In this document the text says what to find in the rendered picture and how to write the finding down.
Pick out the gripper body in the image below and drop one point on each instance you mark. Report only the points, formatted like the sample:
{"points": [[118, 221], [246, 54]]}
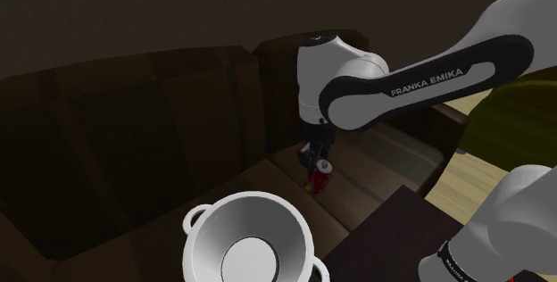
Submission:
{"points": [[319, 134]]}

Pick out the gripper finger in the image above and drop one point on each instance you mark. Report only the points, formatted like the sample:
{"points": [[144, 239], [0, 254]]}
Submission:
{"points": [[308, 155]]}

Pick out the red soda can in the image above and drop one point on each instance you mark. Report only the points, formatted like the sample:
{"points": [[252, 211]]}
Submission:
{"points": [[320, 179]]}

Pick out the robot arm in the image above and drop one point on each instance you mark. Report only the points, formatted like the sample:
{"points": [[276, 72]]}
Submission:
{"points": [[435, 85]]}

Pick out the dark brown leather sofa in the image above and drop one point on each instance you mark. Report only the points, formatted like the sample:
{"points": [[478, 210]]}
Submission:
{"points": [[143, 142]]}

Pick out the green round rug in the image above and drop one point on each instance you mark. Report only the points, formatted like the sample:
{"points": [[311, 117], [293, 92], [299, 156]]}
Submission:
{"points": [[513, 124]]}

